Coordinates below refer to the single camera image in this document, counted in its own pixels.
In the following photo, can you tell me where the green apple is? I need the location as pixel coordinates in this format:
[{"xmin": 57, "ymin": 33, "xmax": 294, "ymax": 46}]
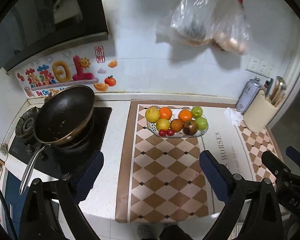
[
  {"xmin": 191, "ymin": 106, "xmax": 203, "ymax": 119},
  {"xmin": 195, "ymin": 117, "xmax": 209, "ymax": 131}
]

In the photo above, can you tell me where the brownish red apple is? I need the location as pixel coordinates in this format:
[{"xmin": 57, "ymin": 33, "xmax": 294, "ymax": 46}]
[{"xmin": 183, "ymin": 120, "xmax": 198, "ymax": 135}]

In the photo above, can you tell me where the small orange tangerine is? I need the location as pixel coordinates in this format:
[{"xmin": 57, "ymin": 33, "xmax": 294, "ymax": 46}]
[{"xmin": 178, "ymin": 109, "xmax": 193, "ymax": 123}]

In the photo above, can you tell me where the red cherry tomato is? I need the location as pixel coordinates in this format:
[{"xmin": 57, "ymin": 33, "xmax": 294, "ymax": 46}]
[
  {"xmin": 166, "ymin": 129, "xmax": 175, "ymax": 137},
  {"xmin": 159, "ymin": 129, "xmax": 166, "ymax": 137}
]

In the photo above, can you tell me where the brown kiwi-like orange fruit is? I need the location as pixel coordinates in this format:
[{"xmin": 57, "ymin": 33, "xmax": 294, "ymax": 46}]
[{"xmin": 170, "ymin": 119, "xmax": 184, "ymax": 133}]

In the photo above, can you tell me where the small yellow lemon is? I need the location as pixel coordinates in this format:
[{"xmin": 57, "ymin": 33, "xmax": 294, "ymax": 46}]
[{"xmin": 156, "ymin": 118, "xmax": 170, "ymax": 131}]

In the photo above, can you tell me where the large yellow citrus fruit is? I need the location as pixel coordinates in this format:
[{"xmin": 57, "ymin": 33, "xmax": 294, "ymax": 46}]
[{"xmin": 145, "ymin": 107, "xmax": 160, "ymax": 123}]

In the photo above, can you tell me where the large orange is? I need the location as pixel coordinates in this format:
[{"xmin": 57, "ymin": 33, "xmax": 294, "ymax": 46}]
[{"xmin": 159, "ymin": 107, "xmax": 172, "ymax": 120}]

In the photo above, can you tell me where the beige utensil holder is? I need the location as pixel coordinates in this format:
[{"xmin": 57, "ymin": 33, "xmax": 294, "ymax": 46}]
[{"xmin": 243, "ymin": 89, "xmax": 278, "ymax": 133}]

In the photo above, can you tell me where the black gas stove top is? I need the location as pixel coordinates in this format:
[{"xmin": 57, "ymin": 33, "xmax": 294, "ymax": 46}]
[{"xmin": 8, "ymin": 107, "xmax": 112, "ymax": 178}]

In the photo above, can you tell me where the white cup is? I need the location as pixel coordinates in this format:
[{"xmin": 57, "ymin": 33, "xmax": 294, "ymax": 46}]
[{"xmin": 0, "ymin": 143, "xmax": 8, "ymax": 163}]

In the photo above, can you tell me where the white crumpled tissue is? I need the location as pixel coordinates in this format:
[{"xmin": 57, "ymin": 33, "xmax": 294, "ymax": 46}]
[{"xmin": 224, "ymin": 107, "xmax": 243, "ymax": 126}]

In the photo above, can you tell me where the silver spray can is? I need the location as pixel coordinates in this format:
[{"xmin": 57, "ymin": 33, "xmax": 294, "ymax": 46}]
[{"xmin": 236, "ymin": 76, "xmax": 261, "ymax": 114}]

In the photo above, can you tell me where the spiral gas burner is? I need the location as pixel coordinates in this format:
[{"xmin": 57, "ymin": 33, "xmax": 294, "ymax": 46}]
[{"xmin": 15, "ymin": 107, "xmax": 40, "ymax": 138}]

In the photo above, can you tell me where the black frying pan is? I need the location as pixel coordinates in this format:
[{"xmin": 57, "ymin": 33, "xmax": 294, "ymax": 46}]
[{"xmin": 19, "ymin": 85, "xmax": 95, "ymax": 195}]

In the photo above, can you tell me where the checkered brown table mat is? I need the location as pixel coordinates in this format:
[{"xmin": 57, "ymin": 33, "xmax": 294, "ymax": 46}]
[{"xmin": 115, "ymin": 101, "xmax": 281, "ymax": 223}]

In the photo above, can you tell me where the floral oval glass plate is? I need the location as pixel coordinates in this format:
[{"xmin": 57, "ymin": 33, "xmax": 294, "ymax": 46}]
[{"xmin": 147, "ymin": 108, "xmax": 209, "ymax": 138}]

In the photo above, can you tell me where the clear plastic bag right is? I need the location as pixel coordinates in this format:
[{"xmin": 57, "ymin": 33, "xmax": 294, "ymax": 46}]
[{"xmin": 211, "ymin": 0, "xmax": 252, "ymax": 55}]

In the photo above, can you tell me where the clear plastic bag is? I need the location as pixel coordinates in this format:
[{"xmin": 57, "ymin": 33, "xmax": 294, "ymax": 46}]
[
  {"xmin": 211, "ymin": 0, "xmax": 252, "ymax": 55},
  {"xmin": 155, "ymin": 0, "xmax": 216, "ymax": 47}
]

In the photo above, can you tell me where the clear plastic bag left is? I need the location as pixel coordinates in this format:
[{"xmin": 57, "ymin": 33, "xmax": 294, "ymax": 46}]
[{"xmin": 155, "ymin": 0, "xmax": 216, "ymax": 47}]

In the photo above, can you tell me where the black range hood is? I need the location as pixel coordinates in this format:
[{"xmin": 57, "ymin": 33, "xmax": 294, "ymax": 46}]
[{"xmin": 0, "ymin": 0, "xmax": 109, "ymax": 71}]

